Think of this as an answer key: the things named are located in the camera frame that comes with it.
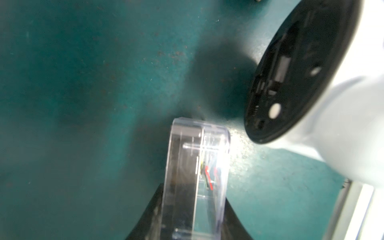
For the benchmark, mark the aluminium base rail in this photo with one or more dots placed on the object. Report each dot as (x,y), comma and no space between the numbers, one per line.
(358,213)

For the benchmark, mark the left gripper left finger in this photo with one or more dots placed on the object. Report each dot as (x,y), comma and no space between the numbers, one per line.
(149,225)

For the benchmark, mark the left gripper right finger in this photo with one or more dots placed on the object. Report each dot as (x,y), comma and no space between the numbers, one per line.
(232,228)

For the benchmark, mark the white twin-bell alarm clock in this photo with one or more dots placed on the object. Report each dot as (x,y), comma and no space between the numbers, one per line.
(319,88)

